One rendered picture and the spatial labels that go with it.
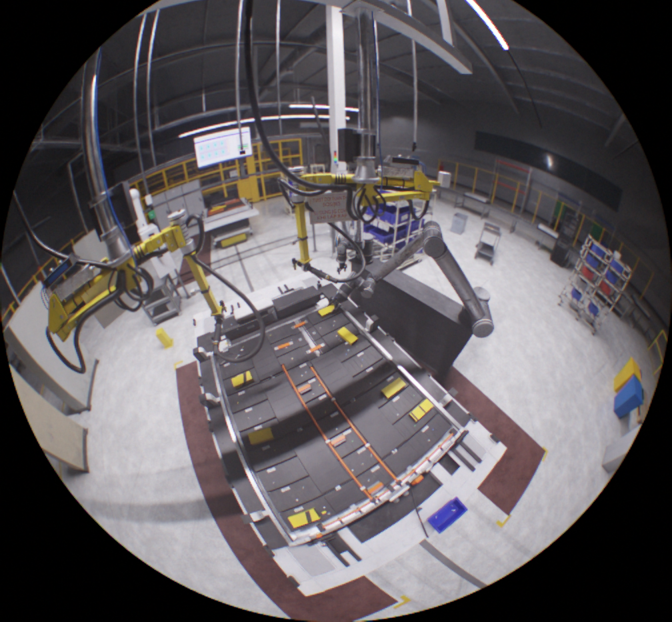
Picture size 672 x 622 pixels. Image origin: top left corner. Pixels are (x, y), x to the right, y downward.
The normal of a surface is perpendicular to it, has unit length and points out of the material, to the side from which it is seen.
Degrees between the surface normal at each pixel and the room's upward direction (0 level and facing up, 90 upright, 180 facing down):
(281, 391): 0
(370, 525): 0
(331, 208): 90
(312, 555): 0
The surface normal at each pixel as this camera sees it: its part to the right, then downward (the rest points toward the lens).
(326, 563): -0.03, -0.79
